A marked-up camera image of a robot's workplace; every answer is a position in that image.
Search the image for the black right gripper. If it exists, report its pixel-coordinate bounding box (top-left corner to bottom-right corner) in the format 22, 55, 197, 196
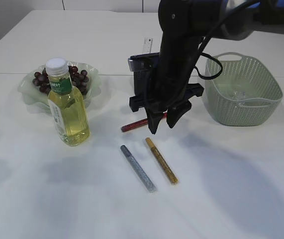
129, 63, 204, 134

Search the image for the gold glitter pen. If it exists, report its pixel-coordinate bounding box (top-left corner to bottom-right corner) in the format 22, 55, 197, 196
145, 137, 179, 185

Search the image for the silver glitter pen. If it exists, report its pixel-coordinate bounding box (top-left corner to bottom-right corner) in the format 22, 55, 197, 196
120, 145, 157, 193

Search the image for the clear plastic ruler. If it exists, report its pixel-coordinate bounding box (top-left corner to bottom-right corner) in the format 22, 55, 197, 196
142, 37, 153, 54

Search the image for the clear plastic sheet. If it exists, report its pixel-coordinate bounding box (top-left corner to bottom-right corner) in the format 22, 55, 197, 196
220, 86, 255, 101

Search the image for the yellow drink bottle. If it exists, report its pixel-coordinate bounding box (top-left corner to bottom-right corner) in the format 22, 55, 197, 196
45, 57, 90, 146

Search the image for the purple artificial grape bunch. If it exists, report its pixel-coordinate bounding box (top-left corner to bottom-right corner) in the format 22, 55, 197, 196
32, 66, 90, 96

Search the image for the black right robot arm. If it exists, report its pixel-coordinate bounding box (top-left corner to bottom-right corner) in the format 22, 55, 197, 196
128, 0, 284, 133

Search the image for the red marker pen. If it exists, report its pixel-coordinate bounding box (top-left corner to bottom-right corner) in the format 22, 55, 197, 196
120, 113, 169, 133

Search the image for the black mesh pen holder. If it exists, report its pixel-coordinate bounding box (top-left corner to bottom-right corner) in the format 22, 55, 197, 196
131, 69, 157, 99

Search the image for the pale green wavy plate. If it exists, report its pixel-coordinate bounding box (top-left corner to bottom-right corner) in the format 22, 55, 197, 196
17, 61, 101, 110

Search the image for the green woven plastic basket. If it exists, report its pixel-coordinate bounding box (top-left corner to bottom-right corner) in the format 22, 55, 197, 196
204, 52, 283, 126

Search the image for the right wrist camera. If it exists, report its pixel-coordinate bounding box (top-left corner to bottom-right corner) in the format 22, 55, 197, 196
128, 52, 160, 72

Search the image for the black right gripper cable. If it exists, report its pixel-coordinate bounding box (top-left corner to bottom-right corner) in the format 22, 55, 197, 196
141, 0, 259, 110

